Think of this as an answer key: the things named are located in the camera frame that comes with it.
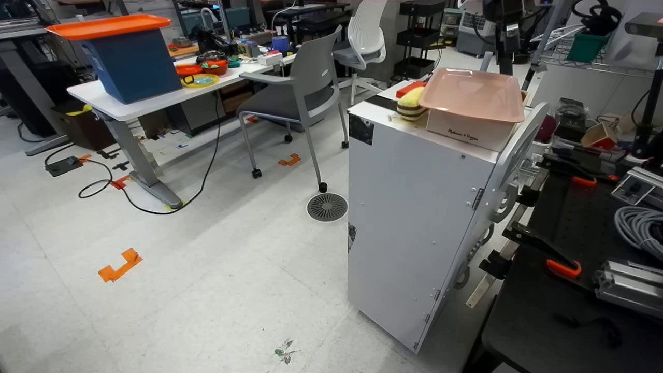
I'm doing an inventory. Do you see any black clamp orange handle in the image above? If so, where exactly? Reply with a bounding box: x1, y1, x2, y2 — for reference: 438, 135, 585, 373
501, 223, 587, 283
542, 150, 603, 194

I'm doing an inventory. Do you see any round floor outlet cover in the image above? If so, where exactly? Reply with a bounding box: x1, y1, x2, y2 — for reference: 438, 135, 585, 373
304, 190, 351, 224

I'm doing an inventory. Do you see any peach plastic tray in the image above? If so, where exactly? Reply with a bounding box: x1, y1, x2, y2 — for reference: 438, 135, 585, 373
416, 67, 526, 126

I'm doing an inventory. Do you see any blue storage bin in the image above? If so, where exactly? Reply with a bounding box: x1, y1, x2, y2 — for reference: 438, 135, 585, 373
81, 27, 185, 107

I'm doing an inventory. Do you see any black shelf cart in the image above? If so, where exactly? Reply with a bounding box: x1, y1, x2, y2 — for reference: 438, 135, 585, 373
392, 0, 447, 81

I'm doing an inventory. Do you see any small orange floor tape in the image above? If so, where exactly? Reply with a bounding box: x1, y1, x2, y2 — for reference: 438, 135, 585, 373
276, 151, 302, 170

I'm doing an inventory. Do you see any large orange floor tape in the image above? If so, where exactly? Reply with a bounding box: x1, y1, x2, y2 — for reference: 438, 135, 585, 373
95, 247, 145, 287

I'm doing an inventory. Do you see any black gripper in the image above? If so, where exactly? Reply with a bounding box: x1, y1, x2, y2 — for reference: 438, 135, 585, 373
485, 0, 534, 77

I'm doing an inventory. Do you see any grey cable bundle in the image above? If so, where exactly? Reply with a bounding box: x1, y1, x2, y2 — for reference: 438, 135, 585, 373
612, 203, 663, 263

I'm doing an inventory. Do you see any red orange toys pile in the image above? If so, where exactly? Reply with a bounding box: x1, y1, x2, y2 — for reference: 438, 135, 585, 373
172, 59, 233, 79

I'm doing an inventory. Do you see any white desk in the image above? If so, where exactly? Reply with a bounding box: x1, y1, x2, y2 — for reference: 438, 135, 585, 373
67, 54, 278, 210

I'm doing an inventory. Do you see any orange bin lid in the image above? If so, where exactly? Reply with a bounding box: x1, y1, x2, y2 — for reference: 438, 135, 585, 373
46, 11, 174, 43

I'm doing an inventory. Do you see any aluminium extrusion rail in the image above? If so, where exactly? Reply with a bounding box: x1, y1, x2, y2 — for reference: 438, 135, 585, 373
591, 257, 663, 322
610, 165, 663, 211

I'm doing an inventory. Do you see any black floor power cable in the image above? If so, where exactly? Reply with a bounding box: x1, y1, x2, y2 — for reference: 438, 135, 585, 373
76, 92, 224, 217

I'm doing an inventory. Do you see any green box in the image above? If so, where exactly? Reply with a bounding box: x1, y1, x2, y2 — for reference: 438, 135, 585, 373
565, 29, 612, 67

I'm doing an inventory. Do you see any green ball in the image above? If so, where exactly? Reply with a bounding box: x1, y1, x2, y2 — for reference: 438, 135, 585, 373
394, 86, 432, 125

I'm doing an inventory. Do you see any black power brick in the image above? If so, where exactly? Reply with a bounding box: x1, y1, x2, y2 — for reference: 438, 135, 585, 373
44, 154, 85, 179

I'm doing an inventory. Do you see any black camera tripod stand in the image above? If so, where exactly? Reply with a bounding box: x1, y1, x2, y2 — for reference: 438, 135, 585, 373
623, 11, 663, 161

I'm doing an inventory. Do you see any white toy kitchen unit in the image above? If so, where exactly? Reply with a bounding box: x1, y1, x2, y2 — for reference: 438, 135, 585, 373
347, 79, 552, 356

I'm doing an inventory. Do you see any grey wheeled office chair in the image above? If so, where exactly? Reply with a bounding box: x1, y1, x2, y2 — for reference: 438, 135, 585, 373
237, 26, 351, 196

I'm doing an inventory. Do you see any white office chair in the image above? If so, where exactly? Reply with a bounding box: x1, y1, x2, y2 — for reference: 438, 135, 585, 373
333, 0, 390, 107

